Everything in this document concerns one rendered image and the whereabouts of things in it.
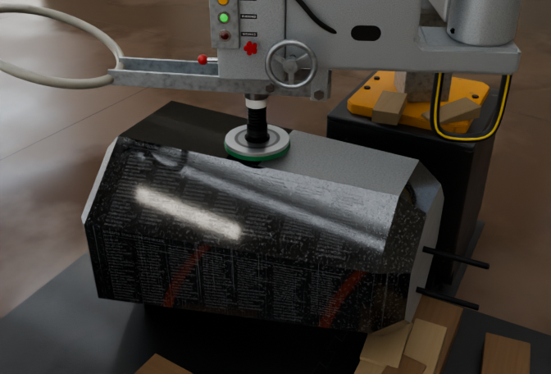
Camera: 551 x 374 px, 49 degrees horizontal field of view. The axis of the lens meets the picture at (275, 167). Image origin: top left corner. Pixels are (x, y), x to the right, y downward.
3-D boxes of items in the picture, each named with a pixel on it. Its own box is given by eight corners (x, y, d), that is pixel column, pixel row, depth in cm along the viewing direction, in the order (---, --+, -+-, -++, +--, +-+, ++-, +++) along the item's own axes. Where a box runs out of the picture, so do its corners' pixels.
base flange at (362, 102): (383, 72, 288) (384, 62, 286) (489, 92, 269) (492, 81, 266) (343, 111, 251) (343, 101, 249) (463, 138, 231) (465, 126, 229)
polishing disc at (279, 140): (220, 155, 195) (220, 152, 194) (229, 125, 213) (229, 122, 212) (287, 157, 193) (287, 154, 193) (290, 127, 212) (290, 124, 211)
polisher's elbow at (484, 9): (439, 26, 187) (448, -40, 177) (503, 26, 187) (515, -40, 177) (453, 47, 170) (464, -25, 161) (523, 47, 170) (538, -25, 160)
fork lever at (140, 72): (330, 79, 200) (332, 64, 197) (330, 103, 183) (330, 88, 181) (124, 66, 205) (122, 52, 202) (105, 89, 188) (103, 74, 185)
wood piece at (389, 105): (381, 101, 250) (383, 89, 248) (405, 105, 247) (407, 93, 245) (370, 122, 234) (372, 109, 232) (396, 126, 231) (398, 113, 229)
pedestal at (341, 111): (362, 191, 336) (372, 63, 298) (484, 224, 309) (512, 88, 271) (311, 258, 286) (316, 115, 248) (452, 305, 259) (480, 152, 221)
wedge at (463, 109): (463, 107, 245) (466, 96, 242) (479, 118, 237) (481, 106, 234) (421, 115, 239) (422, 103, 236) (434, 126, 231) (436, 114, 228)
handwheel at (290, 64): (317, 79, 183) (319, 29, 175) (316, 93, 174) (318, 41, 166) (267, 77, 184) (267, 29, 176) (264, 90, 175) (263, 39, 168)
